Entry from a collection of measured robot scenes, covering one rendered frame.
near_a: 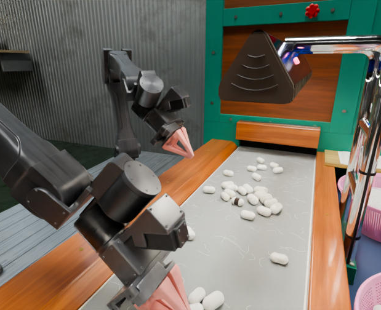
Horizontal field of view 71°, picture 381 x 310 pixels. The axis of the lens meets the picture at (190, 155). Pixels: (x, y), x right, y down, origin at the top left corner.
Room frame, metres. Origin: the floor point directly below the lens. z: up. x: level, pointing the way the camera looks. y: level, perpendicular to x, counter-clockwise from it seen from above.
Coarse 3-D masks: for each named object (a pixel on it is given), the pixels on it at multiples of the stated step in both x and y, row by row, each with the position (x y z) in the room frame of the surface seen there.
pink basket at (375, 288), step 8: (368, 280) 0.32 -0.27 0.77; (376, 280) 0.33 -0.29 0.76; (360, 288) 0.31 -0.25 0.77; (368, 288) 0.31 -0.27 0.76; (376, 288) 0.32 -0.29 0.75; (360, 296) 0.29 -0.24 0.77; (368, 296) 0.31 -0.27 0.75; (376, 296) 0.32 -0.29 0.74; (360, 304) 0.29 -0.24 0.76; (368, 304) 0.31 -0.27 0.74; (376, 304) 0.31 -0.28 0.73
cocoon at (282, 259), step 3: (273, 252) 0.40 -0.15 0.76; (270, 255) 0.40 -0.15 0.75; (273, 255) 0.39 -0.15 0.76; (276, 255) 0.39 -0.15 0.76; (279, 255) 0.39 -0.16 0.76; (282, 255) 0.39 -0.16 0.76; (285, 255) 0.39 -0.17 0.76; (273, 258) 0.39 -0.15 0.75; (276, 258) 0.39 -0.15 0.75; (279, 258) 0.39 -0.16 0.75; (282, 258) 0.39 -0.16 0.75; (285, 258) 0.39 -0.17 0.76; (273, 261) 0.39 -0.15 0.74; (276, 261) 0.39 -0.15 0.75; (279, 261) 0.39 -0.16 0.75; (282, 261) 0.38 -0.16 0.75; (285, 261) 0.38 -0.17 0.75
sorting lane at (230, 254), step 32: (256, 160) 0.93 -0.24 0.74; (288, 160) 0.93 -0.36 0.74; (288, 192) 0.67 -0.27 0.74; (192, 224) 0.52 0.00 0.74; (224, 224) 0.52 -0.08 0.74; (256, 224) 0.52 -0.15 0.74; (288, 224) 0.52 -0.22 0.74; (192, 256) 0.41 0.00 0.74; (224, 256) 0.41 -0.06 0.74; (256, 256) 0.41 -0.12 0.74; (288, 256) 0.41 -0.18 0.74; (192, 288) 0.34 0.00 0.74; (224, 288) 0.34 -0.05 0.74; (256, 288) 0.34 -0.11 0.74; (288, 288) 0.34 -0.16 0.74
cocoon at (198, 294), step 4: (196, 288) 0.32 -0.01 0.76; (200, 288) 0.32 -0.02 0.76; (192, 292) 0.31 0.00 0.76; (196, 292) 0.31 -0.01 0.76; (200, 292) 0.31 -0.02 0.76; (204, 292) 0.32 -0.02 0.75; (188, 296) 0.31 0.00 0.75; (192, 296) 0.30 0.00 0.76; (196, 296) 0.30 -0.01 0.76; (200, 296) 0.31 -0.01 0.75; (204, 296) 0.31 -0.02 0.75; (188, 300) 0.30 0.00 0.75; (192, 300) 0.30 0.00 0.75; (196, 300) 0.30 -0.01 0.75; (200, 300) 0.30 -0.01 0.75
